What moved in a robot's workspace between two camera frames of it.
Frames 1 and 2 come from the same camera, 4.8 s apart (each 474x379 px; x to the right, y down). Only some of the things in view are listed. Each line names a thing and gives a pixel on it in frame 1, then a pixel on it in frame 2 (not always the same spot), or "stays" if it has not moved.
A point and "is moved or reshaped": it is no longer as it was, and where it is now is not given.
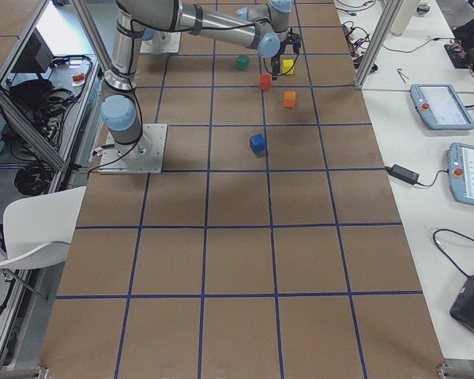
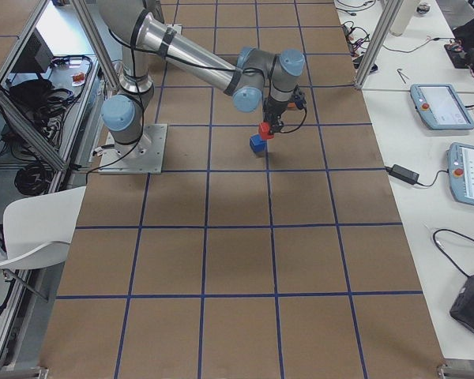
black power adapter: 404,174 stays
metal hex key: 400,73 stays
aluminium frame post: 378,43 stays
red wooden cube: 265,81 is moved or reshaped
